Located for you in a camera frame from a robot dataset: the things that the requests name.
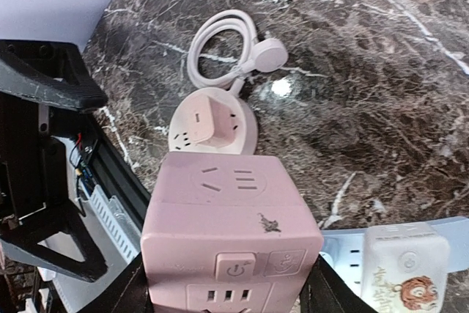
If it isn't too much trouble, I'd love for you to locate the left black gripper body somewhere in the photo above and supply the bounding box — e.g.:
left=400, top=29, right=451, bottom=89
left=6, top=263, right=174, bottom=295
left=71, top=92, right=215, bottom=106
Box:
left=1, top=93, right=69, bottom=240

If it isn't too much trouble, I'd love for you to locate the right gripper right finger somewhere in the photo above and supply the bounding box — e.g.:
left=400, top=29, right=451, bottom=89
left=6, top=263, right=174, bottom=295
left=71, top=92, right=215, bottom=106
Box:
left=300, top=255, right=377, bottom=313

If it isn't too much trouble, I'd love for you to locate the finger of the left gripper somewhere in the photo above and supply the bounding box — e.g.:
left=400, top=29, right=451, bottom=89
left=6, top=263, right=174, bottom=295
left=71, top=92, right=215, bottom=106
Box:
left=1, top=210, right=108, bottom=282
left=1, top=40, right=108, bottom=113

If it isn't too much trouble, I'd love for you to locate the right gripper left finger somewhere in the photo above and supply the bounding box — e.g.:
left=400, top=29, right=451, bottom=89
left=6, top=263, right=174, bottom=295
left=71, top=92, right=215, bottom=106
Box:
left=79, top=253, right=154, bottom=313

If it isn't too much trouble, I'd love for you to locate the blue power strip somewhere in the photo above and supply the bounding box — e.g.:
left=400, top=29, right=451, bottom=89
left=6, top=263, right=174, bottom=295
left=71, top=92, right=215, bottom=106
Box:
left=319, top=214, right=469, bottom=292

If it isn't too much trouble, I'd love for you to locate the white cube socket adapter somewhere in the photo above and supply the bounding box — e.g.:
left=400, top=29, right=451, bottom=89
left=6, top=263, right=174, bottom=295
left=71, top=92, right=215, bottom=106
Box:
left=361, top=222, right=450, bottom=312

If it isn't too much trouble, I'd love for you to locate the pink cube socket adapter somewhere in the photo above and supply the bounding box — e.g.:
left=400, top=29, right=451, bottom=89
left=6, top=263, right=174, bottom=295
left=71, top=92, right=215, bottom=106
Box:
left=141, top=152, right=323, bottom=312

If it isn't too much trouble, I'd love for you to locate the pink round power socket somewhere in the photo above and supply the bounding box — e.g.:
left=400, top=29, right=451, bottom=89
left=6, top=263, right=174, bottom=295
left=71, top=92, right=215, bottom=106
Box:
left=168, top=87, right=258, bottom=155

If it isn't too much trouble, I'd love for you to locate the pink charger plug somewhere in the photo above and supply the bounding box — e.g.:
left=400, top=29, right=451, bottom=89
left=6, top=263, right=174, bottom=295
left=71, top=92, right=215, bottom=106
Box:
left=185, top=93, right=235, bottom=147

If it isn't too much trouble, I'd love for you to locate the small circuit board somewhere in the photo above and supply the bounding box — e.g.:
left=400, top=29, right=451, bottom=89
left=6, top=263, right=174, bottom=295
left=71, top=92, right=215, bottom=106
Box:
left=69, top=133, right=96, bottom=194

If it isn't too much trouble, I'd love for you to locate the right grey cable duct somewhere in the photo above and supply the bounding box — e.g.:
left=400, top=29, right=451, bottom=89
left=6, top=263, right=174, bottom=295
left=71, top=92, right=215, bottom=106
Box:
left=89, top=185, right=141, bottom=264

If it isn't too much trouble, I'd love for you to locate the black front rail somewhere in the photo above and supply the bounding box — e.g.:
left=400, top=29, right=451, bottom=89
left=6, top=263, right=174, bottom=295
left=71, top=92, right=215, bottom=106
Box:
left=80, top=114, right=150, bottom=230

